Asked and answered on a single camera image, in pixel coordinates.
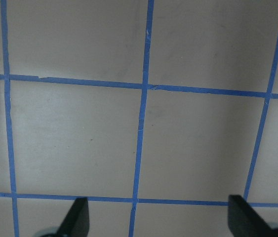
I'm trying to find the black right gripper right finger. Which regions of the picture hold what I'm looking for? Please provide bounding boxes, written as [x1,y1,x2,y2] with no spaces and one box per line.
[228,195,278,237]

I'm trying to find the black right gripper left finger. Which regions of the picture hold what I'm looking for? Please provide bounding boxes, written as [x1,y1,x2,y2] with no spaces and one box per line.
[55,197,90,237]

